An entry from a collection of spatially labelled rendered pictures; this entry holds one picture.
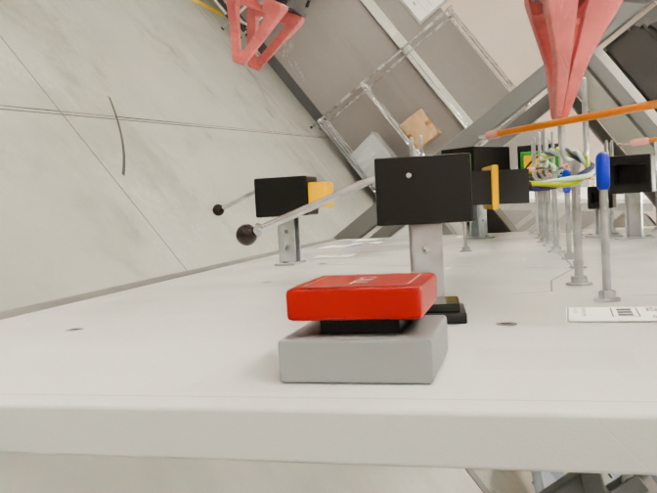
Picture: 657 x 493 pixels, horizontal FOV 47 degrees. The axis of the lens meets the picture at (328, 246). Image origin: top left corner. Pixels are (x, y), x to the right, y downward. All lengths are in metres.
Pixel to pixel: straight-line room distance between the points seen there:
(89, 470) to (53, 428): 0.35
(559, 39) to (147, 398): 0.27
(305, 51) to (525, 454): 8.17
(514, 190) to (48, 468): 0.39
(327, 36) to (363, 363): 8.10
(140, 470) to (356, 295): 0.44
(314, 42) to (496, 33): 1.90
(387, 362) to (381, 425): 0.03
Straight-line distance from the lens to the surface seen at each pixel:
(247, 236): 0.48
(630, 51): 1.56
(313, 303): 0.27
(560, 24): 0.42
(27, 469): 0.60
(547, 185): 0.47
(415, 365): 0.27
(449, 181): 0.45
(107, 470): 0.65
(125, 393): 0.29
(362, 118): 8.19
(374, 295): 0.27
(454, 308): 0.39
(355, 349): 0.27
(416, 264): 0.46
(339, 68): 8.27
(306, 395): 0.26
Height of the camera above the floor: 1.18
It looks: 14 degrees down
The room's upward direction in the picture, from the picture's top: 51 degrees clockwise
